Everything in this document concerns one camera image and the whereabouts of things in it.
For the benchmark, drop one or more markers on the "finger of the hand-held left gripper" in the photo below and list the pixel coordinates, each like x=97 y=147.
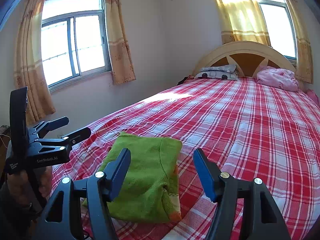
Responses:
x=75 y=136
x=52 y=124

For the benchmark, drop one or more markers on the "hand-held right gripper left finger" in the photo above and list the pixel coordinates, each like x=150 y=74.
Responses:
x=120 y=172

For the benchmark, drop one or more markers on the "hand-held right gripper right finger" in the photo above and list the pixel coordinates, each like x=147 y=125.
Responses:
x=202 y=172

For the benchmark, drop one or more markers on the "green striped knit sweater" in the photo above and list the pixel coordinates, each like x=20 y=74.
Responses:
x=145 y=170

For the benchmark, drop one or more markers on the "person's left forearm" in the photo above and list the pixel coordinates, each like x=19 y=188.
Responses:
x=12 y=217

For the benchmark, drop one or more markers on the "person's left hand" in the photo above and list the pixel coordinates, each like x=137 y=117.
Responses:
x=17 y=183

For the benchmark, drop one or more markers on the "red plaid bed sheet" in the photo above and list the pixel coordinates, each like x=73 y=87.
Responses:
x=237 y=130

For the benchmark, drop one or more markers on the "yellow patterned curtain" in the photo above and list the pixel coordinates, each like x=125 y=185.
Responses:
x=240 y=17
x=303 y=42
x=120 y=42
x=30 y=67

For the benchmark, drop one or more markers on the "large sliding window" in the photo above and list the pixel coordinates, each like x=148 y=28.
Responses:
x=87 y=42

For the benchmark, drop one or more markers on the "dark cloth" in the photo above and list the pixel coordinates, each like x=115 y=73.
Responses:
x=185 y=80

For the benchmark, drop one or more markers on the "grey patterned pillow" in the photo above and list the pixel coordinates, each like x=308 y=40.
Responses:
x=217 y=72

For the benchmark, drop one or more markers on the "pink bundled quilt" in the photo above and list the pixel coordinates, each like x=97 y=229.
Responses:
x=277 y=78

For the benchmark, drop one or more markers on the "cream wooden headboard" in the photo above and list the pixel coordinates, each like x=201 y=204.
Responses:
x=225 y=52

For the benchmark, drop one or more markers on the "pink cloth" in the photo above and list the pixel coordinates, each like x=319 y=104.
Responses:
x=313 y=95

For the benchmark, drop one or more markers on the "narrow window behind headboard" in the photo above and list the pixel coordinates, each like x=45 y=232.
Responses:
x=277 y=30

